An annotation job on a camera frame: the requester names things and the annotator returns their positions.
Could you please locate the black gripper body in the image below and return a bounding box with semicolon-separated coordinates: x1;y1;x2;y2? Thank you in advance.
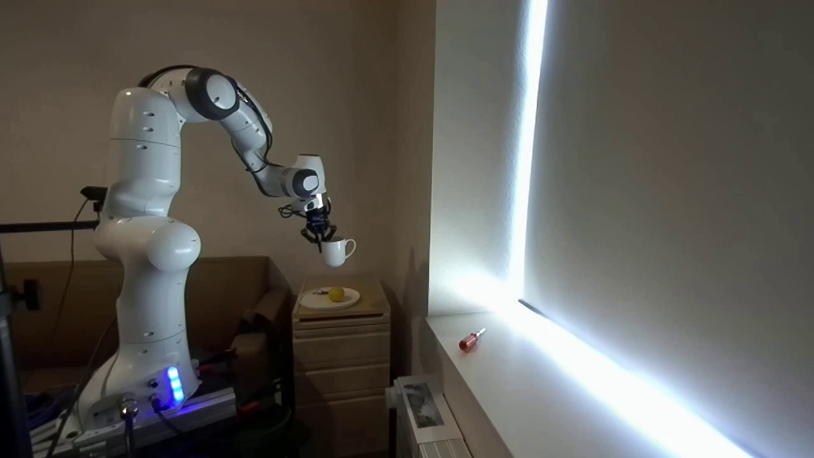
304;206;337;235

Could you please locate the white ceramic cup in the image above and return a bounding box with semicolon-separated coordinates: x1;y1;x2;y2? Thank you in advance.
319;237;360;271

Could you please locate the white round plate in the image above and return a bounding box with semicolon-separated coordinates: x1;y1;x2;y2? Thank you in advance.
297;285;365;311

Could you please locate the light wooden nightstand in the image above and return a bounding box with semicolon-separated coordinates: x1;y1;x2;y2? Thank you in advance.
290;281;394;456

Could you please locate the black boom bar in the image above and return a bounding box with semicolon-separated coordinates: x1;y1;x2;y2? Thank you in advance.
0;221;103;237

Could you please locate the white window sill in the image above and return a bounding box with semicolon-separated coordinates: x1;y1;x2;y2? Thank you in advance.
422;304;758;458

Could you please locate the white roller blind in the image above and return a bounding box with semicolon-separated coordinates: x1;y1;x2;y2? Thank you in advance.
518;0;814;458

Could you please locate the red handled screwdriver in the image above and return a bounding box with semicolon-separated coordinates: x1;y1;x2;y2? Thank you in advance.
458;327;488;355

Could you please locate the aluminium profile rail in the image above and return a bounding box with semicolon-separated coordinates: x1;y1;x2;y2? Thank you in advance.
29;384;240;458

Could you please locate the white wall radiator unit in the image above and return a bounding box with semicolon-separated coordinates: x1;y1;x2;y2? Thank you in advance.
384;372;474;458

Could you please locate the small black camera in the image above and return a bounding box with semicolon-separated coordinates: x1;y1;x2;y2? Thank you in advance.
83;185;113;215

